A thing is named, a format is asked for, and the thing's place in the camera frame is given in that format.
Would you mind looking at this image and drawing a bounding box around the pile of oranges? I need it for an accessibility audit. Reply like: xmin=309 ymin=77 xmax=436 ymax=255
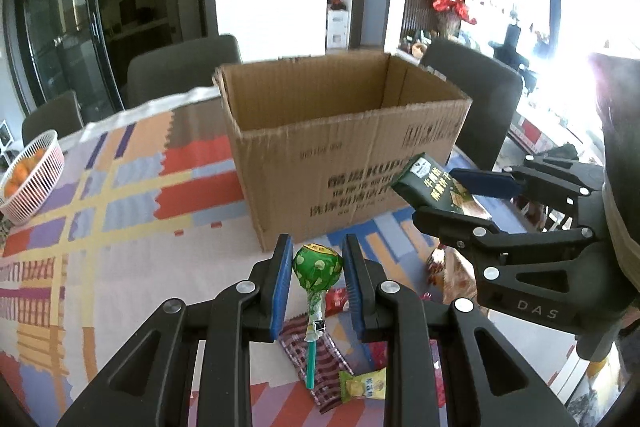
xmin=2 ymin=147 xmax=38 ymax=198

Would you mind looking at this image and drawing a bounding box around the dark green snack packet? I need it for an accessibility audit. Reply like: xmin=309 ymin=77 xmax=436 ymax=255
xmin=390 ymin=153 xmax=493 ymax=220

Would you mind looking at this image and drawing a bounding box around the colourful patterned tablecloth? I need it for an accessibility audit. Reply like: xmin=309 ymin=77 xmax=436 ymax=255
xmin=0 ymin=84 xmax=621 ymax=427

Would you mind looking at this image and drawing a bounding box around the beige snack packet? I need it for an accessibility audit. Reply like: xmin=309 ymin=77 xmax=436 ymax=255
xmin=425 ymin=244 xmax=481 ymax=305

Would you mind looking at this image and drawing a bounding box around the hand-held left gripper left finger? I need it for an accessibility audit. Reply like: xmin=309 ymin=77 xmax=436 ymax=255
xmin=55 ymin=234 xmax=296 ymax=427

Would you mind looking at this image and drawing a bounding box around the cardboard box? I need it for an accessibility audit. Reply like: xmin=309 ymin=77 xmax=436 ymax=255
xmin=212 ymin=51 xmax=473 ymax=253

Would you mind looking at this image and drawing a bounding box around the green lollipop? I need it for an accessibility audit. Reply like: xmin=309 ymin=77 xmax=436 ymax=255
xmin=291 ymin=243 xmax=346 ymax=390

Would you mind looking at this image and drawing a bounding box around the maroon striped snack packet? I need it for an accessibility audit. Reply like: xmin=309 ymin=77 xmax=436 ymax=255
xmin=277 ymin=317 xmax=351 ymax=414

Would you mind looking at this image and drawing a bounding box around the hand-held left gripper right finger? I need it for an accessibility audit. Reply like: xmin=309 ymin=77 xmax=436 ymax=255
xmin=340 ymin=234 xmax=581 ymax=427

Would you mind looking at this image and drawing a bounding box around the black sliding glass door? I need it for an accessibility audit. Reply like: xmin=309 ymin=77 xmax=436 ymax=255
xmin=15 ymin=0 xmax=208 ymax=112

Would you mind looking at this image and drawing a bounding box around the grey dining chair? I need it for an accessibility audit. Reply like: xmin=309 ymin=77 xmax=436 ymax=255
xmin=21 ymin=90 xmax=85 ymax=148
xmin=420 ymin=38 xmax=524 ymax=172
xmin=126 ymin=34 xmax=242 ymax=110

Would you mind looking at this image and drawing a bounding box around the small red candy wrapper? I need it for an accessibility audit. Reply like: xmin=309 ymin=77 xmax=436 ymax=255
xmin=325 ymin=288 xmax=349 ymax=318

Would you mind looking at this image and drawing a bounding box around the yellow green candy packet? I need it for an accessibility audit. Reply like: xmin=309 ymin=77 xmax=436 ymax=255
xmin=338 ymin=367 xmax=388 ymax=404

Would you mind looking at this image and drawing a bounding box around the white plastic basket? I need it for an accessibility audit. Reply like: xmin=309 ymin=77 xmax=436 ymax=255
xmin=0 ymin=130 xmax=66 ymax=226

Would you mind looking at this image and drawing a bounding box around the white storage cabinet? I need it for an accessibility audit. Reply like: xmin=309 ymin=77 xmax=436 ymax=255
xmin=326 ymin=9 xmax=349 ymax=50

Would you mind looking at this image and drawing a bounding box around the red snack packet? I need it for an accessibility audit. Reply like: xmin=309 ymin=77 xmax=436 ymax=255
xmin=367 ymin=339 xmax=446 ymax=427

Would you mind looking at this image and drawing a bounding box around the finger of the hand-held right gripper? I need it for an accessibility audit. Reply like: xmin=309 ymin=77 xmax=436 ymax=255
xmin=412 ymin=204 xmax=601 ymax=280
xmin=449 ymin=152 xmax=608 ymax=233

